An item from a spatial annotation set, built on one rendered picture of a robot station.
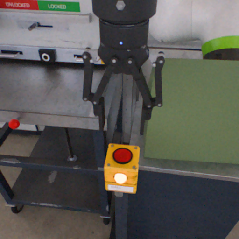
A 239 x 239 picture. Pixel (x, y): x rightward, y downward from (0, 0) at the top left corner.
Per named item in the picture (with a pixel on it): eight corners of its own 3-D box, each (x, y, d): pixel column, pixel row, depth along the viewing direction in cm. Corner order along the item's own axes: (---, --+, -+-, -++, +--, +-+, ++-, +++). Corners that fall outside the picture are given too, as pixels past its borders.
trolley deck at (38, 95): (108, 131, 77) (107, 117, 73) (-62, 116, 83) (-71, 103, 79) (127, 47, 127) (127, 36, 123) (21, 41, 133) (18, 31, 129)
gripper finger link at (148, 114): (146, 94, 43) (162, 96, 43) (144, 115, 46) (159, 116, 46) (146, 99, 42) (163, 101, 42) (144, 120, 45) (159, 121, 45)
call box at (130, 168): (136, 194, 58) (137, 171, 51) (105, 191, 59) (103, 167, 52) (137, 169, 64) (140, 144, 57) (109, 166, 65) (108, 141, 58)
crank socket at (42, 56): (53, 63, 96) (51, 52, 93) (39, 62, 97) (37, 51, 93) (55, 60, 98) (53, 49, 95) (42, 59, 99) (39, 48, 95)
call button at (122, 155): (130, 165, 54) (130, 161, 53) (113, 164, 54) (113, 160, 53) (131, 152, 57) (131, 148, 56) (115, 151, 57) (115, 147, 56)
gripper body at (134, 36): (153, 9, 36) (148, 63, 42) (100, 6, 37) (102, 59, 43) (152, 25, 30) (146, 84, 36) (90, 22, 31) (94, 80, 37)
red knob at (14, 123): (18, 130, 75) (15, 123, 73) (9, 129, 76) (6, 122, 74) (24, 121, 79) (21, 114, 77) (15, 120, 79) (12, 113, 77)
